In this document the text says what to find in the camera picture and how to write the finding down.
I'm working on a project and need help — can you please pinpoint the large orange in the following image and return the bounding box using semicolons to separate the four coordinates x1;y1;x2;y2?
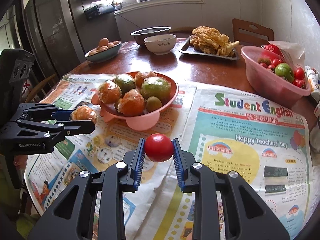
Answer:
116;89;145;116

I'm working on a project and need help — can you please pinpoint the green citrus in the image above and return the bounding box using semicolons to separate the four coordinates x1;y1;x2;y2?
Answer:
113;74;136;95

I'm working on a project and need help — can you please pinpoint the peeled orange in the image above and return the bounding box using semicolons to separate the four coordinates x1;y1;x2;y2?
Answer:
135;71;157;88

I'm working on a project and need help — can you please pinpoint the small brown longan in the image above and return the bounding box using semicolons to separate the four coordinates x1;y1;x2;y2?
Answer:
146;96;162;113

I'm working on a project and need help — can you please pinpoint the red tomato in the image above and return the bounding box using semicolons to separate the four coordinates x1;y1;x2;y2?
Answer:
144;133;174;163

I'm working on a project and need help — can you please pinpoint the yellow-green citrus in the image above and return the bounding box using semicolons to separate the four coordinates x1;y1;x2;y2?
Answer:
140;77;171;103

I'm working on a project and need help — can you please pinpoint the left newspaper sheet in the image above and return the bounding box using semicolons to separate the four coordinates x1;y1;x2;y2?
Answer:
24;81;197;239

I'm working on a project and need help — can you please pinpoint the Student English newspaper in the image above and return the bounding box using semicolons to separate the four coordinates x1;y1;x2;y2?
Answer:
178;82;314;238

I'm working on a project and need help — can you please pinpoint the orange pink fruit plate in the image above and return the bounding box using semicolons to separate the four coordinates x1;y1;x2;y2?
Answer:
91;71;179;131

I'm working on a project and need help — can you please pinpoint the teal bowl of eggs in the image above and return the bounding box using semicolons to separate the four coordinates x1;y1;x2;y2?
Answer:
85;37;122;63

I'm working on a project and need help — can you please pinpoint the dark refrigerator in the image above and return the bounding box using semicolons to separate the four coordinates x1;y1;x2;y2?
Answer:
21;0;84;79

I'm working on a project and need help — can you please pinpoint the steel mixing bowl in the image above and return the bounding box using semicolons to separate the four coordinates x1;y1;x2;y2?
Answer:
130;26;171;47

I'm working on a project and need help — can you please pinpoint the white ceramic bowl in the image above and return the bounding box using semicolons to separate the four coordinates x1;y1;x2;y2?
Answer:
144;34;177;55

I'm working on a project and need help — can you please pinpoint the dark metal tray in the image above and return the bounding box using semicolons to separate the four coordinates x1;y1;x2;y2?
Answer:
178;36;240;61

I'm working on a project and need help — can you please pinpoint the pink plastic basin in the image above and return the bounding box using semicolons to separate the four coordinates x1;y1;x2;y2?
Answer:
241;46;311;108

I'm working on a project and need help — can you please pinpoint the green tomato in basin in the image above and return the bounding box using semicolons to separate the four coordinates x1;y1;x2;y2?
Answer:
275;63;295;83

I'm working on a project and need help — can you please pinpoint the white medicine bottle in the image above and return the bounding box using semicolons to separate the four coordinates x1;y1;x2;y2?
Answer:
304;66;320;102

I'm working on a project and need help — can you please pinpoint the fried dough pile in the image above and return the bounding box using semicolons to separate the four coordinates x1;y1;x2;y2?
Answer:
189;26;240;57

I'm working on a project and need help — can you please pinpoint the white plastic bag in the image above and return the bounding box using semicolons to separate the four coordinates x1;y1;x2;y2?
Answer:
261;41;305;67

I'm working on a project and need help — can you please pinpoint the wooden chair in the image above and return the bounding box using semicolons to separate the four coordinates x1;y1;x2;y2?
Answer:
232;18;274;47

